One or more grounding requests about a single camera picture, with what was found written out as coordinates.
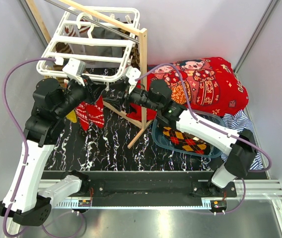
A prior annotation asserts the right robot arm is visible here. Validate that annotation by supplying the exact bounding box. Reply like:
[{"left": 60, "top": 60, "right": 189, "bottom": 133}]
[{"left": 105, "top": 80, "right": 257, "bottom": 197}]

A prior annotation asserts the clear plastic basket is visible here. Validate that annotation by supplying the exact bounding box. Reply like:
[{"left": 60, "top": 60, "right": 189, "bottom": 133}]
[{"left": 151, "top": 119, "right": 222, "bottom": 159}]

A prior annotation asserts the brown argyle sock hanging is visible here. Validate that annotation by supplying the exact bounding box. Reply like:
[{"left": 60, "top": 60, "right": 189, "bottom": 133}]
[{"left": 119, "top": 28, "right": 140, "bottom": 70}]

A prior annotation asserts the blue striped shirt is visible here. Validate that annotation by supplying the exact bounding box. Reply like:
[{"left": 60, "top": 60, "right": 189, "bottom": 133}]
[{"left": 222, "top": 110, "right": 264, "bottom": 171}]

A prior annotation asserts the metal rack rod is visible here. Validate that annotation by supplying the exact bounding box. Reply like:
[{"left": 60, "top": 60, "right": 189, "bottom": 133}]
[{"left": 45, "top": 0, "right": 139, "bottom": 44}]

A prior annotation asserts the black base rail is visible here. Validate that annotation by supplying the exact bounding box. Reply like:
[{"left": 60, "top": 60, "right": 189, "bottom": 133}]
[{"left": 54, "top": 171, "right": 239, "bottom": 211}]

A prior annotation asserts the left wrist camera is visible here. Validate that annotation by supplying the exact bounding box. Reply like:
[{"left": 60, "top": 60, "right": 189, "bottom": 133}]
[{"left": 62, "top": 58, "right": 86, "bottom": 86}]

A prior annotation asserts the red patterned sock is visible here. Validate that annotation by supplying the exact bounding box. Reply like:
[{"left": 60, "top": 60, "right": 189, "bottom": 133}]
[
  {"left": 86, "top": 96, "right": 105, "bottom": 128},
  {"left": 75, "top": 102, "right": 90, "bottom": 131}
]

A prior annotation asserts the wooden drying rack frame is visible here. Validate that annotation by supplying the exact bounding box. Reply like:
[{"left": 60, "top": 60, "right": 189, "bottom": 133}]
[{"left": 26, "top": 0, "right": 154, "bottom": 149}]

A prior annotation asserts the yellow sock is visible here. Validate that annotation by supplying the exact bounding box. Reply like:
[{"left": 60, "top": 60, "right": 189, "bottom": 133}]
[{"left": 66, "top": 110, "right": 77, "bottom": 123}]

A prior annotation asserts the red cartoon print blanket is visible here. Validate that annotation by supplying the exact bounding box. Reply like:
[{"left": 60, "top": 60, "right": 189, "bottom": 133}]
[{"left": 126, "top": 57, "right": 249, "bottom": 121}]

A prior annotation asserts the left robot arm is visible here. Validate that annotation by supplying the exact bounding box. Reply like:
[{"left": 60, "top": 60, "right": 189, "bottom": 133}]
[{"left": 0, "top": 76, "right": 106, "bottom": 227}]

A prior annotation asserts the white plastic clip hanger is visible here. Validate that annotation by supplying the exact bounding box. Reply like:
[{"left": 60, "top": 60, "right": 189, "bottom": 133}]
[{"left": 42, "top": 6, "right": 139, "bottom": 85}]

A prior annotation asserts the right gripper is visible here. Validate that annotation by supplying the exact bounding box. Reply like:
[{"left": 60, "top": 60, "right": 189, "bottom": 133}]
[{"left": 102, "top": 79, "right": 161, "bottom": 113}]

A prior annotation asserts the grey sock hanging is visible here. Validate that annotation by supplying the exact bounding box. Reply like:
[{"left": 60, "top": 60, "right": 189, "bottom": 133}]
[{"left": 84, "top": 27, "right": 123, "bottom": 68}]

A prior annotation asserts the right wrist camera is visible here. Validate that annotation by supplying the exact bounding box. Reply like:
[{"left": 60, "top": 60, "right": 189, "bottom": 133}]
[{"left": 125, "top": 66, "right": 141, "bottom": 94}]

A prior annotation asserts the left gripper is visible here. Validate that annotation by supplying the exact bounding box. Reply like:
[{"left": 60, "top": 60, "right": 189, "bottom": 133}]
[{"left": 55, "top": 74, "right": 107, "bottom": 118}]

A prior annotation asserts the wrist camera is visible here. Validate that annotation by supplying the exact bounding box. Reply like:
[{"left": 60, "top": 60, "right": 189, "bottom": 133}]
[
  {"left": 125, "top": 66, "right": 141, "bottom": 94},
  {"left": 62, "top": 58, "right": 86, "bottom": 86}
]

